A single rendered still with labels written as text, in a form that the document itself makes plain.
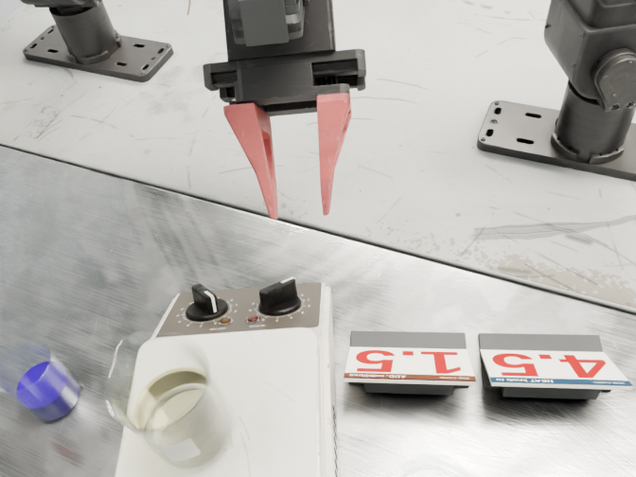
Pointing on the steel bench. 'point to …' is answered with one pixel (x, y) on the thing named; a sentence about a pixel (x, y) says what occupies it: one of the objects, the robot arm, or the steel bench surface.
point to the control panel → (309, 311)
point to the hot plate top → (256, 407)
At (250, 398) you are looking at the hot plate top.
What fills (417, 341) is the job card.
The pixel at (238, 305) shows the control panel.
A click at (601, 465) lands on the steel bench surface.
